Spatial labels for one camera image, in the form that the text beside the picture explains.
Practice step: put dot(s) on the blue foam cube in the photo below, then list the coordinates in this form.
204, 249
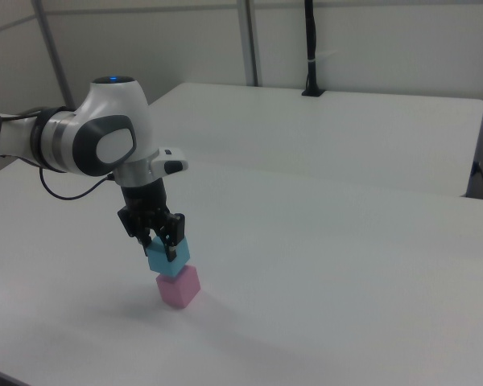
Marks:
163, 259

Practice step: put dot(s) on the white side table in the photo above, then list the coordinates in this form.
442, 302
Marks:
326, 136

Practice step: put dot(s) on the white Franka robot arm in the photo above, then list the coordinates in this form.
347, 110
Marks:
104, 132

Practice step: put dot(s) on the black camera stand pole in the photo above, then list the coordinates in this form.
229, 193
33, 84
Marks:
312, 48

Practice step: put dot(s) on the pink foam cube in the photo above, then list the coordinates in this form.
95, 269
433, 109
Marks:
178, 290

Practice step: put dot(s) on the grey partition post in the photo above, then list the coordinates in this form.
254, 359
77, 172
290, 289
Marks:
54, 52
250, 40

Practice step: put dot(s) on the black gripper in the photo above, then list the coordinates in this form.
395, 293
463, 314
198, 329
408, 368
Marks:
145, 201

